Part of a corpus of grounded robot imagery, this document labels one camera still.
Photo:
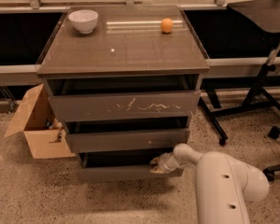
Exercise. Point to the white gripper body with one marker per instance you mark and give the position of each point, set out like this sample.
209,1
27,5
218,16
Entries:
165,164

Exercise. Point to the grey bottom drawer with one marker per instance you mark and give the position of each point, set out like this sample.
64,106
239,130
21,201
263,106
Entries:
121,165

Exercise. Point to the grey drawer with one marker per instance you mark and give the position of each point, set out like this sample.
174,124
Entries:
121,165
127,134
110,98

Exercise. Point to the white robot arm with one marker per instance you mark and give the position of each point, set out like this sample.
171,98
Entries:
223,184

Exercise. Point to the grey middle drawer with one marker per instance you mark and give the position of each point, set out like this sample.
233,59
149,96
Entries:
127,134

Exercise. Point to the grey top drawer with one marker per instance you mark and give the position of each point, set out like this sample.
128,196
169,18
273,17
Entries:
110,98

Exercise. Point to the grey drawer cabinet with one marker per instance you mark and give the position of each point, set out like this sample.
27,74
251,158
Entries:
127,54

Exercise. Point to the open cardboard box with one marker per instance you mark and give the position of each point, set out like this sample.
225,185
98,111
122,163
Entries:
44,134

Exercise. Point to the orange fruit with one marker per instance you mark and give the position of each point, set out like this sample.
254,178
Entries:
167,25

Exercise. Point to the white ceramic bowl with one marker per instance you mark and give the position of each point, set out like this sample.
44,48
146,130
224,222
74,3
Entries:
84,21

